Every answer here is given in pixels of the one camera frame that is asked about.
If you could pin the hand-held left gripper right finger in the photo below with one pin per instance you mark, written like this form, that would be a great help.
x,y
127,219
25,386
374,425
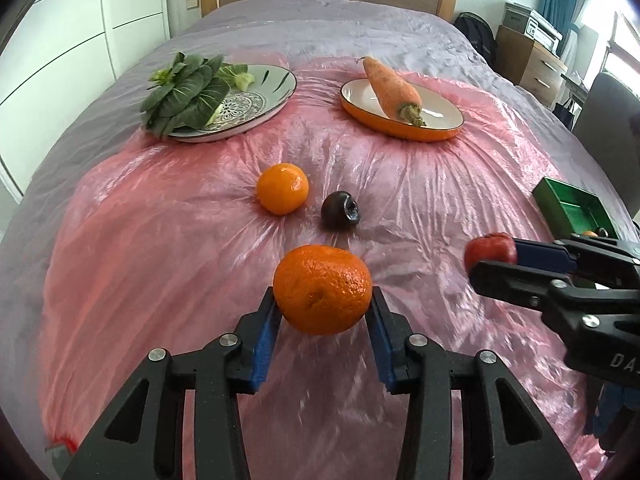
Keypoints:
x,y
382,345

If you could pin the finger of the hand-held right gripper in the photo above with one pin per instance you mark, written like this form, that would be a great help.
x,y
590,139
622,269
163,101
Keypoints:
x,y
505,280
540,255

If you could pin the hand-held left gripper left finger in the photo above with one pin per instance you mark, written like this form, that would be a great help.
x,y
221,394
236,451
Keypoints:
x,y
265,340

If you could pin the red apple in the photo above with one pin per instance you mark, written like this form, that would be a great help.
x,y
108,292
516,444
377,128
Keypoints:
x,y
487,250

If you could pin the green box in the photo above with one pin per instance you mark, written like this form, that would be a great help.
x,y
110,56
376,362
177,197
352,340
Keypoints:
x,y
575,205

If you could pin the large orange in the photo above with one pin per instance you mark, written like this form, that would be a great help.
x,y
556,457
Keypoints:
x,y
322,290

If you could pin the dark plum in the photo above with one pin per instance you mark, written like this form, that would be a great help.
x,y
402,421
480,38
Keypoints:
x,y
602,232
340,209

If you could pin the red plastic sheet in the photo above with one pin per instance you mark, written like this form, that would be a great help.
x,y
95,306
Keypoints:
x,y
150,260

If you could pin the grey chair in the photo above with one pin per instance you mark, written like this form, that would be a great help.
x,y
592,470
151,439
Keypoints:
x,y
610,120

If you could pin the small orange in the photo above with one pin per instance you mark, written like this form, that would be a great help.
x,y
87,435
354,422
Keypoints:
x,y
282,188

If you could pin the orange rimmed plate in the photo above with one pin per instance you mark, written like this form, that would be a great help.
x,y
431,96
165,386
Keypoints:
x,y
440,120

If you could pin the wooden drawer cabinet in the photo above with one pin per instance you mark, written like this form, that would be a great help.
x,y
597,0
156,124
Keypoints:
x,y
530,70

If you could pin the carrot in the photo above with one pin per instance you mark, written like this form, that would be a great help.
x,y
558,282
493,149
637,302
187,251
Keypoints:
x,y
390,87

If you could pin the black backpack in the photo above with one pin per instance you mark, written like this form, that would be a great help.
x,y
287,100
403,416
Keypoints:
x,y
475,35

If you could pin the grey printer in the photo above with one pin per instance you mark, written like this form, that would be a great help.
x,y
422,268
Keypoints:
x,y
530,25

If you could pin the patterned grey plate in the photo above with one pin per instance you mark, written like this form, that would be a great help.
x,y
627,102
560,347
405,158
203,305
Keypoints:
x,y
260,100

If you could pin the leafy green vegetable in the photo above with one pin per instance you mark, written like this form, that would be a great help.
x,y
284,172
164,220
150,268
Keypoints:
x,y
190,95

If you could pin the grey bed blanket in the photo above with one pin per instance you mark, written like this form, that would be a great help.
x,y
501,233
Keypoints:
x,y
325,25

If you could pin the white wardrobe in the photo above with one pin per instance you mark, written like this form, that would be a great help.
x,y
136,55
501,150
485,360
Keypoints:
x,y
60,35

